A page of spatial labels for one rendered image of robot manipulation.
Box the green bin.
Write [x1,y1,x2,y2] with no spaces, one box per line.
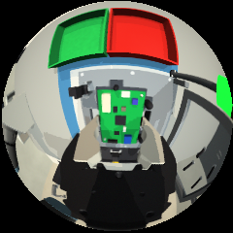
[48,9,110,69]

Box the red bin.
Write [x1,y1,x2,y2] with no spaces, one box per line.
[107,8,179,65]

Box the green circuit board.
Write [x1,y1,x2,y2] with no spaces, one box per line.
[97,89,146,144]

